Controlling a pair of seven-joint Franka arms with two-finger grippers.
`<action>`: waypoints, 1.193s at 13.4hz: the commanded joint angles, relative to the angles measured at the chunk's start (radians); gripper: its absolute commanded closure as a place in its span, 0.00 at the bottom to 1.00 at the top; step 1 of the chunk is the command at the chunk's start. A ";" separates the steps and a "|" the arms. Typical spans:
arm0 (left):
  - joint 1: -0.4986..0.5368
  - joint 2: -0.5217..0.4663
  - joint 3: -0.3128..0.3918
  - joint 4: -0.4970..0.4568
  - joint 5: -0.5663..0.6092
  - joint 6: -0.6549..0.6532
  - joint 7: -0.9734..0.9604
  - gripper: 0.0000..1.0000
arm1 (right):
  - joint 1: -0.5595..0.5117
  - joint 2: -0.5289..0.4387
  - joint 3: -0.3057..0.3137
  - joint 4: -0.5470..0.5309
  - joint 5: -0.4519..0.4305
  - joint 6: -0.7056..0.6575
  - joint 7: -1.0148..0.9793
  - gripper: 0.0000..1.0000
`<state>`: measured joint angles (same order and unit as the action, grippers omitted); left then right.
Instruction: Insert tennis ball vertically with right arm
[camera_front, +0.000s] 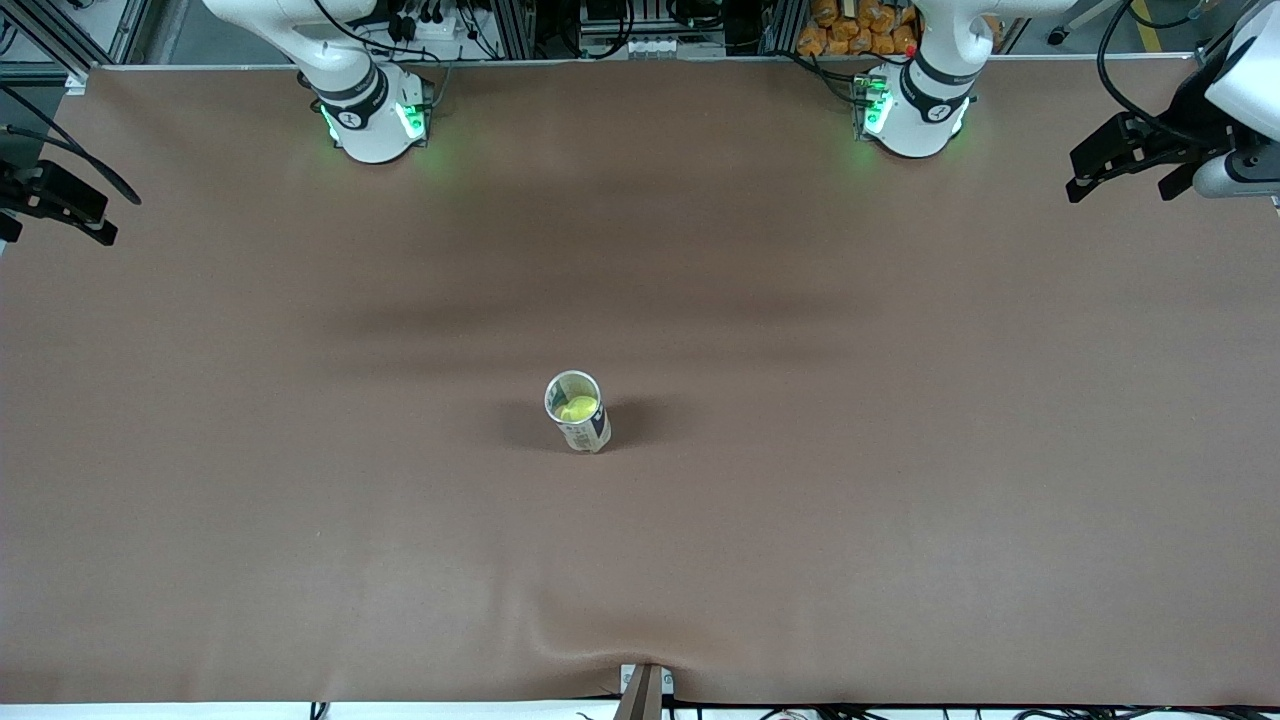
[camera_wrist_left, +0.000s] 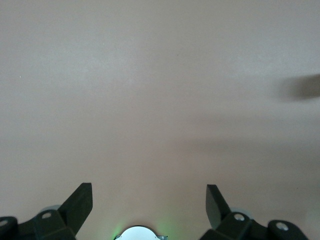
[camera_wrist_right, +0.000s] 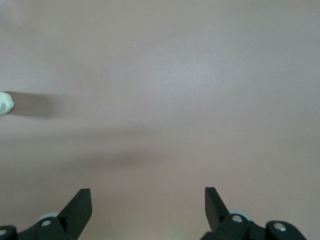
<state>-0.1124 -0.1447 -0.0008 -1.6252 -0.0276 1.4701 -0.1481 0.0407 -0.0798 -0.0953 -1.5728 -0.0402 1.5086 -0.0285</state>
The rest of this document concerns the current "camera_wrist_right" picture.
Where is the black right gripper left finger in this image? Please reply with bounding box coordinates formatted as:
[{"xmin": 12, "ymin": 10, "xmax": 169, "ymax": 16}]
[{"xmin": 16, "ymin": 188, "xmax": 93, "ymax": 240}]

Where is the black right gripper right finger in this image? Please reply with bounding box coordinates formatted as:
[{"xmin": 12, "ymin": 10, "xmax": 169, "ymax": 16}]
[{"xmin": 199, "ymin": 186, "xmax": 266, "ymax": 240}]

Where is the white blue tennis ball can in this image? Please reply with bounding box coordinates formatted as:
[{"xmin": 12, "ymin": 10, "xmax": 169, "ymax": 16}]
[{"xmin": 0, "ymin": 91, "xmax": 15, "ymax": 116}]

